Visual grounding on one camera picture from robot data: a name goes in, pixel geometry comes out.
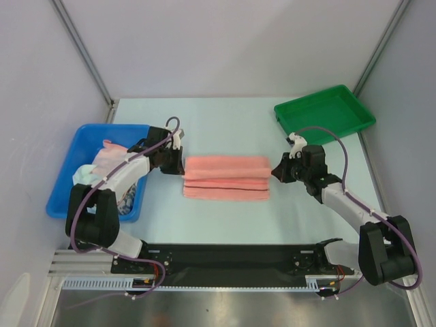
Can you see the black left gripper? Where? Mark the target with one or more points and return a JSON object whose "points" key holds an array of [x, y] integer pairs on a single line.
{"points": [[177, 168]]}

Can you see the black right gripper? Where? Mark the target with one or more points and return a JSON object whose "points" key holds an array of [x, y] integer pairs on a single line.
{"points": [[286, 171]]}

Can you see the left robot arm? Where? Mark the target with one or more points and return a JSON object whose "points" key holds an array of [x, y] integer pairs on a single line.
{"points": [[93, 218]]}

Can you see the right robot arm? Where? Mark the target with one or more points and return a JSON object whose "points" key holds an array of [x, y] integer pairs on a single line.
{"points": [[385, 251]]}

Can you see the pale pink towel in bin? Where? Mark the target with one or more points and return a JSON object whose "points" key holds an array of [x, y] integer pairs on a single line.
{"points": [[108, 158]]}

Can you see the patterned blue white towel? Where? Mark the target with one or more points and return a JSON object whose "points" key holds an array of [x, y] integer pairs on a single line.
{"points": [[126, 203]]}

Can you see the green plastic tray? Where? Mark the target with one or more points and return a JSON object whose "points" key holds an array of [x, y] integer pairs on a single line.
{"points": [[336, 109]]}

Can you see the blue plastic bin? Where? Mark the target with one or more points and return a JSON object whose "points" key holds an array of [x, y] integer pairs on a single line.
{"points": [[86, 143]]}

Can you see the light blue towel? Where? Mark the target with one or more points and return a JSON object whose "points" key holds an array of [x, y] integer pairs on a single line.
{"points": [[85, 175]]}

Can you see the white slotted cable duct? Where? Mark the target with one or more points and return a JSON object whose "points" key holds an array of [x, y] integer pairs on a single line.
{"points": [[137, 284]]}

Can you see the aluminium frame rail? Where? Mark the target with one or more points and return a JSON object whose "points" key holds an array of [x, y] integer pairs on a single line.
{"points": [[68, 263]]}

